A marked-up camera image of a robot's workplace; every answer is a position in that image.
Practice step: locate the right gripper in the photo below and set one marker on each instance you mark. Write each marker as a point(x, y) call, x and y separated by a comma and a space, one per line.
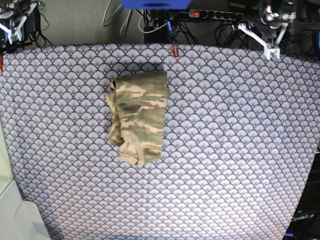
point(13, 16)

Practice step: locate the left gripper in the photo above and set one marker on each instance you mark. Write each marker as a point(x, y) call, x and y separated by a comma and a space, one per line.
point(268, 30)

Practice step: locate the camouflage T-shirt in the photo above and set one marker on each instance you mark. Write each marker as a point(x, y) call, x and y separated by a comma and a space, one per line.
point(138, 106)

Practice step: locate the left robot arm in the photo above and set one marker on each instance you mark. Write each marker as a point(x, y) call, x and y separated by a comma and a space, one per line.
point(277, 6)

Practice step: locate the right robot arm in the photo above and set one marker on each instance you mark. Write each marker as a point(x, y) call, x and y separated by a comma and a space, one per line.
point(32, 18)

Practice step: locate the white power strip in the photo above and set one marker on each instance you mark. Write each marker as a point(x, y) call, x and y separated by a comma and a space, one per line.
point(214, 15)

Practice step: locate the red black clamp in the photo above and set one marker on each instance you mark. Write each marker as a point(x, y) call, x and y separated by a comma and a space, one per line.
point(174, 49)

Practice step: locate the fan-patterned blue tablecloth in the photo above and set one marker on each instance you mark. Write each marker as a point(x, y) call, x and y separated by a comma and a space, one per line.
point(240, 137)

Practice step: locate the black power adapter box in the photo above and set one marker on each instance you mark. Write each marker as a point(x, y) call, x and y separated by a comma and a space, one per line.
point(160, 36)

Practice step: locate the white plastic bin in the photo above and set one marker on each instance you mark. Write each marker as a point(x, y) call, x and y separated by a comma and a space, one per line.
point(19, 219)

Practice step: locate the black OpenArm box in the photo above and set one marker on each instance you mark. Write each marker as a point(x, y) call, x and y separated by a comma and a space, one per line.
point(305, 224)

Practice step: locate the blue plastic mount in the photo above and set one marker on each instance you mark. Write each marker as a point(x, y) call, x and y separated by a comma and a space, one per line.
point(156, 4)

